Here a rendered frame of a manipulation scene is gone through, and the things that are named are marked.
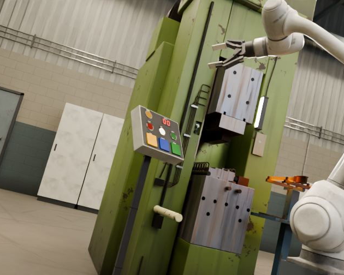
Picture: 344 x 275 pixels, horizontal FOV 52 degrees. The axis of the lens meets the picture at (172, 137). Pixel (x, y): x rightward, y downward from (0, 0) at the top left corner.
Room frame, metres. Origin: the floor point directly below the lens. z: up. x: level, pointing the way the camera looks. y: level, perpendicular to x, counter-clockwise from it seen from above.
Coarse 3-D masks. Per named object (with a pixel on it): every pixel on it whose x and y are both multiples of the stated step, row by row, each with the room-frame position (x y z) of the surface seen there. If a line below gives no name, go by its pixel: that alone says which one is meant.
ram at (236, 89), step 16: (240, 64) 2.39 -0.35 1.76; (224, 80) 2.36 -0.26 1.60; (240, 80) 2.40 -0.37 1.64; (256, 80) 2.43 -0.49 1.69; (224, 96) 2.37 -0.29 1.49; (240, 96) 2.40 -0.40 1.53; (256, 96) 2.44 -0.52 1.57; (208, 112) 2.48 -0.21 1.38; (224, 112) 2.40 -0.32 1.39; (240, 112) 2.41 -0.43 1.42
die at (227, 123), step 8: (208, 120) 2.58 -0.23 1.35; (216, 120) 2.43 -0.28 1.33; (224, 120) 2.38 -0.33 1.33; (232, 120) 2.40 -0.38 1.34; (240, 120) 2.42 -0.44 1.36; (208, 128) 2.54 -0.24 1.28; (216, 128) 2.45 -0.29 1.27; (224, 128) 2.39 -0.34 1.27; (232, 128) 2.40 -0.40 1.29; (240, 128) 2.42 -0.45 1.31; (232, 136) 2.58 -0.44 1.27
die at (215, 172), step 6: (192, 168) 2.66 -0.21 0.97; (204, 168) 2.44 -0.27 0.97; (210, 168) 2.37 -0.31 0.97; (216, 168) 2.39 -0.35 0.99; (222, 168) 2.40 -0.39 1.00; (216, 174) 2.39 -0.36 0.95; (222, 174) 2.40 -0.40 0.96; (228, 174) 2.42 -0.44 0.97; (234, 174) 2.43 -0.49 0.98; (228, 180) 2.42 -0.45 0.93
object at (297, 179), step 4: (272, 176) 2.42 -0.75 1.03; (296, 176) 2.18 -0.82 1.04; (300, 176) 2.14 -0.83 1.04; (304, 176) 2.11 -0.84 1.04; (276, 180) 2.40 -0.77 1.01; (280, 180) 2.35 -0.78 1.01; (288, 180) 2.24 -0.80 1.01; (292, 180) 2.21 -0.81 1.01; (296, 180) 2.18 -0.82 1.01; (300, 180) 2.14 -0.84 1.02; (304, 180) 2.11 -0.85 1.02
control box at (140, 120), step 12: (144, 108) 2.06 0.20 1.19; (132, 120) 2.05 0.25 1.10; (144, 120) 2.02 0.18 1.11; (156, 120) 2.10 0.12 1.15; (168, 120) 2.19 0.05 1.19; (144, 132) 1.98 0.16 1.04; (156, 132) 2.06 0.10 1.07; (168, 132) 2.14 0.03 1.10; (144, 144) 1.94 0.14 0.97; (180, 144) 2.19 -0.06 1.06; (156, 156) 2.07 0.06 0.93; (168, 156) 2.09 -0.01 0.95; (180, 156) 2.14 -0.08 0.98
